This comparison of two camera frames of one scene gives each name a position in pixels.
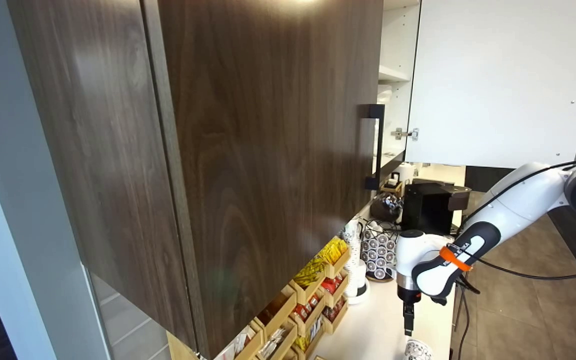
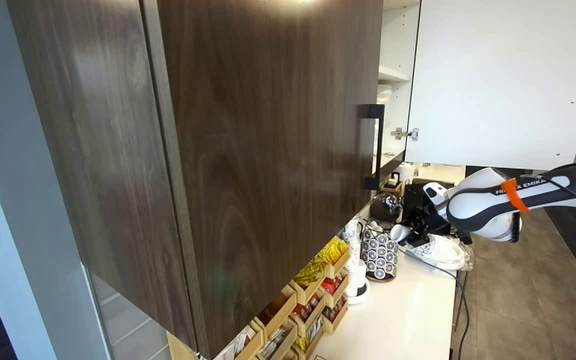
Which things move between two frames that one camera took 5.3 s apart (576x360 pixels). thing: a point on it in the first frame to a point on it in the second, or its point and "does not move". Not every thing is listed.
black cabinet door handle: (374, 113) does not move
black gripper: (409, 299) to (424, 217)
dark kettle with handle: (386, 210) does not move
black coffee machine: (428, 207) does not move
